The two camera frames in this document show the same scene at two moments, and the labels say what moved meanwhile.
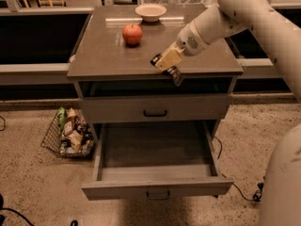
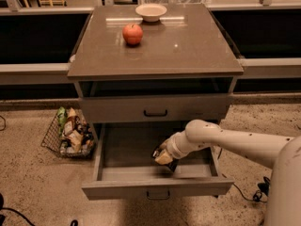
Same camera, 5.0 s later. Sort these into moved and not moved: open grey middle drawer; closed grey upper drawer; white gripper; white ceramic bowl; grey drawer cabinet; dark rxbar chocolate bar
Moved: white gripper; dark rxbar chocolate bar
Not moved: open grey middle drawer; closed grey upper drawer; grey drawer cabinet; white ceramic bowl
